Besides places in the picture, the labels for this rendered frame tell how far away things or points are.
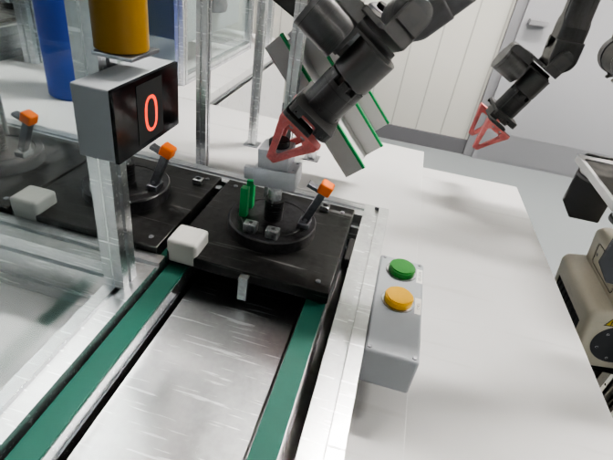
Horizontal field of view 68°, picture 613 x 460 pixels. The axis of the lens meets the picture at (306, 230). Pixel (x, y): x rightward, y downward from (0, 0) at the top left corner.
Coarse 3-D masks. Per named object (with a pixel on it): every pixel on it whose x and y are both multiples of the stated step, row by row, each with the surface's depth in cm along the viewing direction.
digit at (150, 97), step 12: (144, 84) 44; (156, 84) 46; (144, 96) 44; (156, 96) 47; (144, 108) 45; (156, 108) 47; (144, 120) 45; (156, 120) 48; (144, 132) 46; (156, 132) 48
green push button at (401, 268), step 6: (390, 264) 70; (396, 264) 70; (402, 264) 70; (408, 264) 70; (390, 270) 69; (396, 270) 69; (402, 270) 69; (408, 270) 69; (414, 270) 69; (396, 276) 69; (402, 276) 68; (408, 276) 68
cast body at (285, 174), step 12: (264, 144) 66; (288, 144) 65; (264, 156) 65; (252, 168) 68; (264, 168) 66; (276, 168) 65; (288, 168) 65; (300, 168) 68; (264, 180) 67; (276, 180) 66; (288, 180) 66
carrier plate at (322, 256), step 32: (224, 192) 81; (256, 192) 82; (192, 224) 72; (224, 224) 73; (320, 224) 77; (224, 256) 66; (256, 256) 67; (288, 256) 68; (320, 256) 69; (288, 288) 64; (320, 288) 63
